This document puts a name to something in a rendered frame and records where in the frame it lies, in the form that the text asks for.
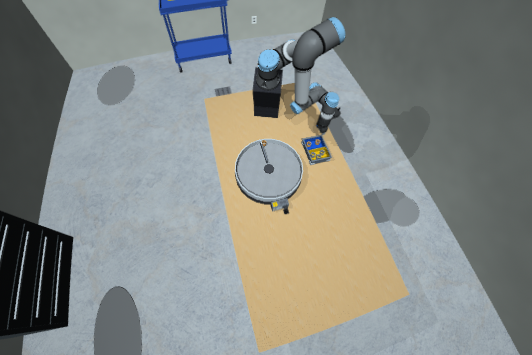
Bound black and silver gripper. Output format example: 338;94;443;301
316;107;341;135

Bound dark grey two-compartment bin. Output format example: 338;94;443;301
301;135;332;165

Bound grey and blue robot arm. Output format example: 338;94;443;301
256;17;345;115

